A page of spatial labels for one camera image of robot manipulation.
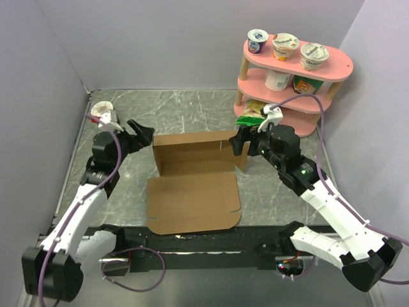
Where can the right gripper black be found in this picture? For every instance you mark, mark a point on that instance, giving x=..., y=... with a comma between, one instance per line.
x=246, y=133

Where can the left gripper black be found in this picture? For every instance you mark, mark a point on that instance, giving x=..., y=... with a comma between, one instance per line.
x=143, y=137

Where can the brown cardboard box sheet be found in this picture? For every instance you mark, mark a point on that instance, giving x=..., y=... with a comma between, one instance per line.
x=196, y=190

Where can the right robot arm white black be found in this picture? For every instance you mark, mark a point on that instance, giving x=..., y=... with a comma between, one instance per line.
x=363, y=254

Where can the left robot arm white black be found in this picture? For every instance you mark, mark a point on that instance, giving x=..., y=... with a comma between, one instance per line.
x=97, y=184

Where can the green chips bag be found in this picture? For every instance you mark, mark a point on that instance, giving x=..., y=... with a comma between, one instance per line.
x=253, y=115

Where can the black white can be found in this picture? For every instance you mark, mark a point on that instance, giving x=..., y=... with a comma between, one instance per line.
x=99, y=108

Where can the white cup middle shelf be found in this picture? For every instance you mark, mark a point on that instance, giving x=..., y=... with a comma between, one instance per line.
x=276, y=81

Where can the pink three-tier shelf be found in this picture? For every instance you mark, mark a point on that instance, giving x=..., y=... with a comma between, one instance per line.
x=301, y=113

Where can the green orange package middle shelf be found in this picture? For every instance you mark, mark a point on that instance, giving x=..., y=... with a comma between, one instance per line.
x=302, y=85

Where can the blue white yogurt cup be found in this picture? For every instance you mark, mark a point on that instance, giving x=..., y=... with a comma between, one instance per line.
x=257, y=39

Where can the orange Chobani yogurt cup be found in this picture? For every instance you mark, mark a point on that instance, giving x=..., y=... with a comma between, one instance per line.
x=284, y=44

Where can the white Chobani yogurt cup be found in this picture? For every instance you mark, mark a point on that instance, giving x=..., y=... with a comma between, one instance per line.
x=313, y=55

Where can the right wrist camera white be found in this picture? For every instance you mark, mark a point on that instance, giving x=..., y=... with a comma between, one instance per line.
x=272, y=114

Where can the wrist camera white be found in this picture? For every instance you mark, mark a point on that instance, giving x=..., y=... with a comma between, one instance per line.
x=109, y=119
x=272, y=114

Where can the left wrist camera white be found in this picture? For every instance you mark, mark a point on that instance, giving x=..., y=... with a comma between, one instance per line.
x=109, y=119

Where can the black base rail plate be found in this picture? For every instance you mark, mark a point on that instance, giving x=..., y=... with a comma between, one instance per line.
x=238, y=247

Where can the aluminium frame rail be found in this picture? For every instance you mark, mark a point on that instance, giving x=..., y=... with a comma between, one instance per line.
x=64, y=273

